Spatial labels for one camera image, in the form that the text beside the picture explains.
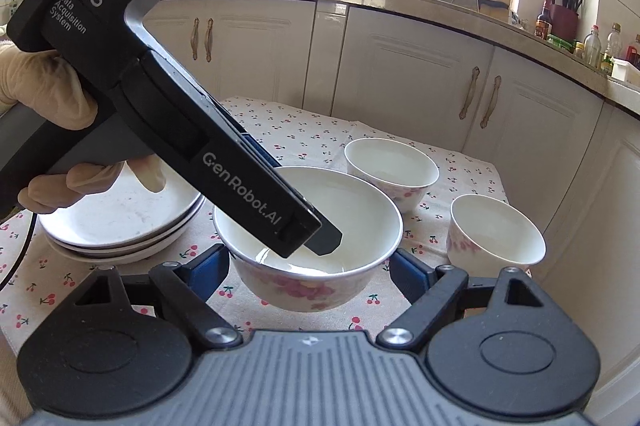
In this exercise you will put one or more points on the beige kitchen countertop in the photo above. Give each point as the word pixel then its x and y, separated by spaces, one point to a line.
pixel 490 30

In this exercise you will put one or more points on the brass cabinet handle right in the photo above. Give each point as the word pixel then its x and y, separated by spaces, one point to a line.
pixel 208 43

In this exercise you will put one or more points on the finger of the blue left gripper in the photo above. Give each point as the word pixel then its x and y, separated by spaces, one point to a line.
pixel 326 239

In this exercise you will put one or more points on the dark sauce bottle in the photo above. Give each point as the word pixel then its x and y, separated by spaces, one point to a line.
pixel 543 24

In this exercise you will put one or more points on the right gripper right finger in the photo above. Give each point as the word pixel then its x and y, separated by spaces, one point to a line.
pixel 415 279

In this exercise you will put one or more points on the white floral bowl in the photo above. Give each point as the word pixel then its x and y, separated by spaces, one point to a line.
pixel 486 235

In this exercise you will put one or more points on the brass cabinet handle left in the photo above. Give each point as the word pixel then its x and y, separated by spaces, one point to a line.
pixel 195 38

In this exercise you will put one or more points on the clear glass bottle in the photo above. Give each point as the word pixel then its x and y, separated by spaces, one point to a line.
pixel 592 48

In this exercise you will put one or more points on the cherry print tablecloth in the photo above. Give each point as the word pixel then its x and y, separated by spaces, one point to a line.
pixel 293 137

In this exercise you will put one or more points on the red knife block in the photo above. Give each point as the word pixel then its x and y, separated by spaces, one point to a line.
pixel 564 18

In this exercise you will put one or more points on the white kitchen cabinets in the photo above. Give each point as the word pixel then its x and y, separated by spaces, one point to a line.
pixel 566 158

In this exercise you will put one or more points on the brass cabinet handle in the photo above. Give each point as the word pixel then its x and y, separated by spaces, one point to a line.
pixel 195 38
pixel 492 102
pixel 469 96
pixel 208 43

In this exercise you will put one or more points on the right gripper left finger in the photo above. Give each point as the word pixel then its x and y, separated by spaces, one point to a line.
pixel 205 273

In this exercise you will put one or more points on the large white fruit-print plate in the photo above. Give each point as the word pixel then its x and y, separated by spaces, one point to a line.
pixel 129 191

